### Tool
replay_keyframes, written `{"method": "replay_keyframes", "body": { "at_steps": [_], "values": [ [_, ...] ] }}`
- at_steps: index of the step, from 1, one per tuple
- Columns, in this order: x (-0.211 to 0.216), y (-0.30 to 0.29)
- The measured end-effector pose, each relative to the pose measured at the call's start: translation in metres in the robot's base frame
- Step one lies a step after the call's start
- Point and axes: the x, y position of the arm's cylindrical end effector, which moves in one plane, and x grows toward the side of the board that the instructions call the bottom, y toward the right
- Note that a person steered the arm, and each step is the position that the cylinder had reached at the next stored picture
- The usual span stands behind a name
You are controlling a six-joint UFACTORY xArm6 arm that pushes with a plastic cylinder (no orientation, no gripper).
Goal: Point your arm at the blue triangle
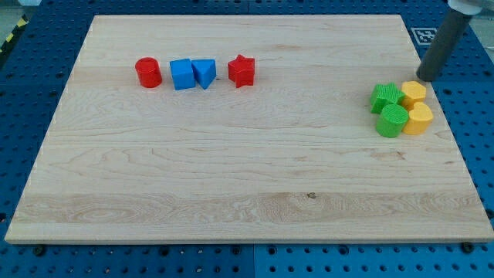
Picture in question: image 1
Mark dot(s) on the blue triangle block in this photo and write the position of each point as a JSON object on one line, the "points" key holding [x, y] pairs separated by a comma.
{"points": [[204, 71]]}

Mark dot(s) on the wooden board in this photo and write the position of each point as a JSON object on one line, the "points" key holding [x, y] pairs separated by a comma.
{"points": [[295, 158]]}

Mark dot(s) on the red star block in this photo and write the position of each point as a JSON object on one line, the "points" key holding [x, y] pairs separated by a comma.
{"points": [[241, 71]]}

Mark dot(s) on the blue cube block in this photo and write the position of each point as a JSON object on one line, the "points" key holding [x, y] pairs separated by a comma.
{"points": [[182, 74]]}

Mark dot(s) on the red cylinder block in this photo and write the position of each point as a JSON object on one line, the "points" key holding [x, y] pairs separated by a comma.
{"points": [[148, 72]]}

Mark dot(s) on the green star block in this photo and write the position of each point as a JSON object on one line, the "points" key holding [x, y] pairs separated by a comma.
{"points": [[384, 94]]}

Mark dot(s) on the green cylinder block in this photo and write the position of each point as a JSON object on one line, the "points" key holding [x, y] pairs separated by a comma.
{"points": [[392, 120]]}

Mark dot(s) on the yellow hexagon block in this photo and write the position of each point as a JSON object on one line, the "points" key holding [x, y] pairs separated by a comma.
{"points": [[413, 92]]}

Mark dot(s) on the yellow heart block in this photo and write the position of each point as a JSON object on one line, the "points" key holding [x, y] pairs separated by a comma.
{"points": [[420, 117]]}

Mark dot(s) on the white fiducial marker tag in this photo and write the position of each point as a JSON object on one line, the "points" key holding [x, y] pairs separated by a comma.
{"points": [[423, 36]]}

